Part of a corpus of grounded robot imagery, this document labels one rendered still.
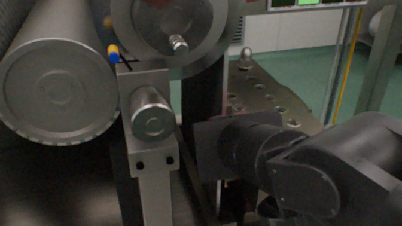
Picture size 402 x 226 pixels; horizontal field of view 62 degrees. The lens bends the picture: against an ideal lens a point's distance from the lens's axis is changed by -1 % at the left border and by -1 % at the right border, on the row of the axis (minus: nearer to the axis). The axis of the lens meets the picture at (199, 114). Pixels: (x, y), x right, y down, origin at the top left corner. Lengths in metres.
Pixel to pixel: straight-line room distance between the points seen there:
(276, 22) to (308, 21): 0.36
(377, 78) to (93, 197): 0.97
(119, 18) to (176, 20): 0.05
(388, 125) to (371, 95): 1.04
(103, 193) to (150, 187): 0.26
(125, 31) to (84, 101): 0.09
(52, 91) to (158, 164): 0.13
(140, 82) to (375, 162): 0.21
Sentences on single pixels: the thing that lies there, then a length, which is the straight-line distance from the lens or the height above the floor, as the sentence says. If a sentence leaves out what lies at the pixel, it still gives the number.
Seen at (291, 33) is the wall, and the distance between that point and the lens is 3.65.
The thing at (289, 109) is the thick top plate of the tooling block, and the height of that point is 1.03.
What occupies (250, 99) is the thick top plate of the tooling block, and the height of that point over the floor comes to 1.03.
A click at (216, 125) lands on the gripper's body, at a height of 1.14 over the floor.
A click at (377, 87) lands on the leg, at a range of 1.29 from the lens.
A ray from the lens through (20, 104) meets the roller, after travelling 0.39.
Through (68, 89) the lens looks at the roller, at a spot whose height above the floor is 1.18.
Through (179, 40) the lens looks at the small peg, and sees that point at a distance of 0.31.
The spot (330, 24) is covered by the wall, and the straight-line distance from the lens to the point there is 3.87.
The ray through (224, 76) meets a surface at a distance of 0.39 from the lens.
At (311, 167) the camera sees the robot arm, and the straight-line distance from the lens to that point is 0.22.
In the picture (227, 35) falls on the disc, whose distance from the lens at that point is 0.37.
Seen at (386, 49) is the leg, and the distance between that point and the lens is 1.23.
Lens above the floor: 1.34
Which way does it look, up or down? 32 degrees down
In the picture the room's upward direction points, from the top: straight up
